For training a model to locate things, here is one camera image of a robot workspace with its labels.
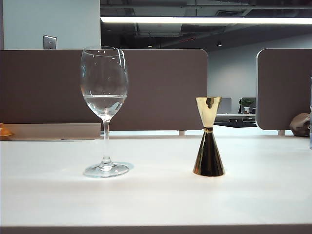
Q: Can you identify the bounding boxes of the gold double jigger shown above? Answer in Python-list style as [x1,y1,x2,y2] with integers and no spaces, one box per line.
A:
[193,96,226,177]

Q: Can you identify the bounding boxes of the clear wine glass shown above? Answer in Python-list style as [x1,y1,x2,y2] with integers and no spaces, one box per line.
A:
[80,45,129,178]

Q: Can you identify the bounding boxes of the wide brown desk divider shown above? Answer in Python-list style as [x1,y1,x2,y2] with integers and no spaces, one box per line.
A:
[0,48,209,131]

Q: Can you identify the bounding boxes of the grey background partition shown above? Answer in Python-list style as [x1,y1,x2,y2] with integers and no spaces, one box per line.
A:
[218,97,232,115]

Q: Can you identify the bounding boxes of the white background desk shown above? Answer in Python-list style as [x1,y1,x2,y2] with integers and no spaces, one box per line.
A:
[214,113,257,123]

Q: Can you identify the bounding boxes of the green potted plant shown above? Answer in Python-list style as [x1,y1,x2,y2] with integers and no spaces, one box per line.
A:
[239,97,256,115]

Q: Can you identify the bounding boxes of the long ceiling light strip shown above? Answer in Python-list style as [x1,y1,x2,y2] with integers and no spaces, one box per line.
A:
[100,16,312,25]

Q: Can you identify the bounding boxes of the brown crumpled bag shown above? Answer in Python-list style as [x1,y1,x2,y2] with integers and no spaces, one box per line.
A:
[289,113,312,137]

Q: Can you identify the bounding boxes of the orange object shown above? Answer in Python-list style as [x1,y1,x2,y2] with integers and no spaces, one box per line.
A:
[0,123,13,137]

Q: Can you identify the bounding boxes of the silver wall switch plate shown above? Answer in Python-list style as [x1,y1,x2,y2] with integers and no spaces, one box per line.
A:
[43,35,58,50]

